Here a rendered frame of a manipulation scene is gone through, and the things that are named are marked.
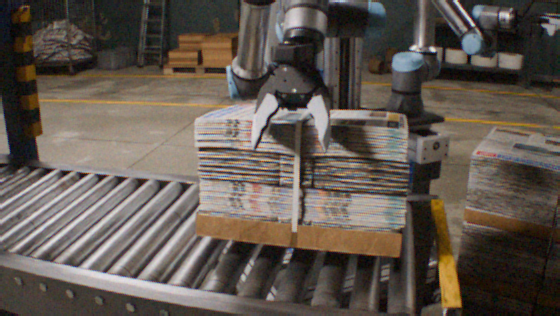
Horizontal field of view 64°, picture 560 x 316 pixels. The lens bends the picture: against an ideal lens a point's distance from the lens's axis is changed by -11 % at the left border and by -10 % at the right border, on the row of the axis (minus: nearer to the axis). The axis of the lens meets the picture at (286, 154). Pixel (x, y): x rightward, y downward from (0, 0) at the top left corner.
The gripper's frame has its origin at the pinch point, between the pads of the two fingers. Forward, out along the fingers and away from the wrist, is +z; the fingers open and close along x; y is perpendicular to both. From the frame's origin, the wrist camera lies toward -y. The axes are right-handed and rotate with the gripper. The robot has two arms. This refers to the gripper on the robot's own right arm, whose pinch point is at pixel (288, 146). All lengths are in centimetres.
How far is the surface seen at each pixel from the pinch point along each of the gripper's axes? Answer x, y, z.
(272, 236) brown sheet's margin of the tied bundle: 4.2, 13.9, 12.8
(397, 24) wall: -13, 610, -390
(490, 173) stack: -46, 72, -16
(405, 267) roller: -19.9, 21.2, 15.8
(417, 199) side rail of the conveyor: -23, 47, -2
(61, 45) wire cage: 521, 517, -309
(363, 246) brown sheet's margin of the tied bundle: -12.1, 14.2, 13.1
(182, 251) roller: 23.7, 20.3, 17.0
